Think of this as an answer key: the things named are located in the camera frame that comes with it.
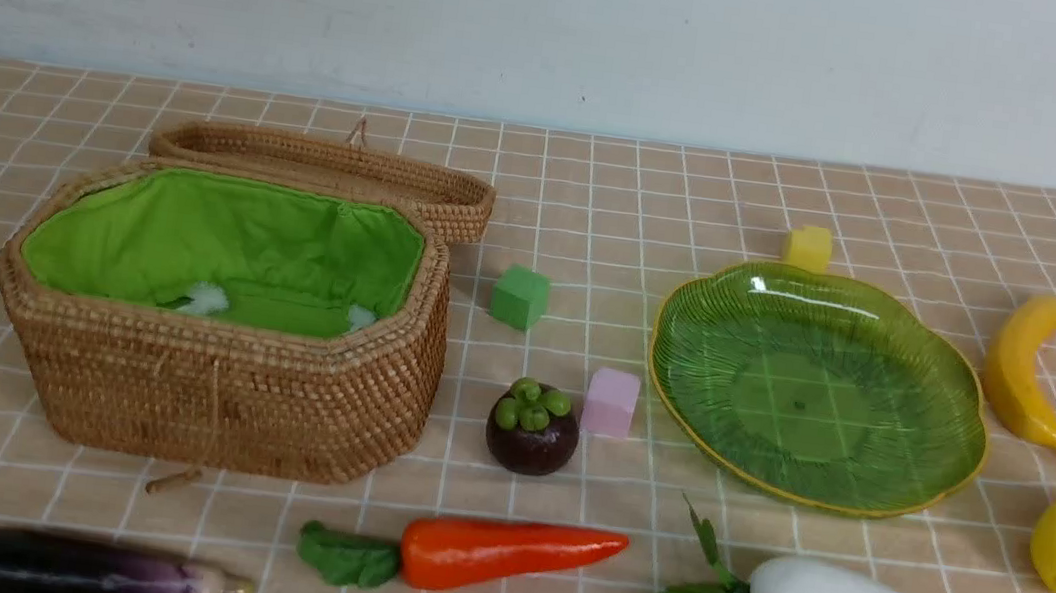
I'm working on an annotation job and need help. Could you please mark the dark purple toy mangosteen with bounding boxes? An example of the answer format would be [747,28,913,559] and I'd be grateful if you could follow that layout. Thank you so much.
[484,376,581,477]

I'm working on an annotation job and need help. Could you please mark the orange toy carrot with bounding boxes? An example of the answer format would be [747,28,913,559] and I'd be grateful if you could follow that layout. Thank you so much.
[296,516,631,592]

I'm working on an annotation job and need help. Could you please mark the yellow toy banana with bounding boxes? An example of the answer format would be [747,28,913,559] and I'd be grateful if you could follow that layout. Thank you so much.
[981,294,1056,452]

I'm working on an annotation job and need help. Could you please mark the purple toy eggplant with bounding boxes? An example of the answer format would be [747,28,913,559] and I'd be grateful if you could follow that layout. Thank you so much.
[0,527,257,593]

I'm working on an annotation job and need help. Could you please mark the green foam cube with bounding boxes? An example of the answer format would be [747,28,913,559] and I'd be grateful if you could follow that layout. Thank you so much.
[488,265,552,332]

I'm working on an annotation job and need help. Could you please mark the woven wicker basket lid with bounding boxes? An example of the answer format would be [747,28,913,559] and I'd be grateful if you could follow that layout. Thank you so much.
[147,119,496,244]

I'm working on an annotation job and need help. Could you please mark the pink foam cube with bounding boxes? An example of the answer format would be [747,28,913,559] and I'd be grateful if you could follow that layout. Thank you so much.
[580,367,642,438]

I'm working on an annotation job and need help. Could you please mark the woven wicker basket green lining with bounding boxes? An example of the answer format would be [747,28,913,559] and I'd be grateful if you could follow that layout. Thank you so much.
[0,138,467,498]

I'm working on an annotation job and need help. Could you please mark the yellow foam cube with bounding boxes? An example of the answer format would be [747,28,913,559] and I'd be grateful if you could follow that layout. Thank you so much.
[781,225,833,276]

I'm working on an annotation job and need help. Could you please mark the green glass leaf plate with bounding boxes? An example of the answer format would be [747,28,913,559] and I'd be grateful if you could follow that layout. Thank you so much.
[646,260,989,518]

